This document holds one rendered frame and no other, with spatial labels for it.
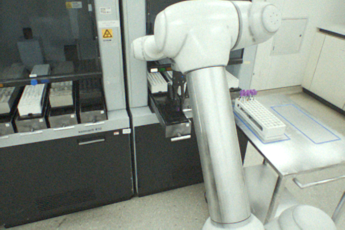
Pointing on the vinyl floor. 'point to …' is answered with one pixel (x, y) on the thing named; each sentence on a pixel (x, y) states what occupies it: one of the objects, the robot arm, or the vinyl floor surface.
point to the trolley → (289, 157)
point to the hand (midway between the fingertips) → (178, 103)
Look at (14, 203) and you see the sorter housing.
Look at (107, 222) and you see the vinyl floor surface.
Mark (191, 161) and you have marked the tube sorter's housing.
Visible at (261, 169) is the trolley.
